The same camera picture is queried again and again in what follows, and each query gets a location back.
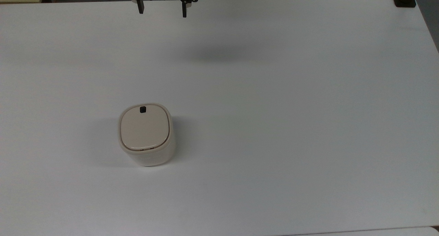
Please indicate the beige trash bin lid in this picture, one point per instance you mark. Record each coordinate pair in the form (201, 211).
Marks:
(144, 129)

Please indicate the cream trash bin body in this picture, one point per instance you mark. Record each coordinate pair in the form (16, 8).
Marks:
(154, 158)

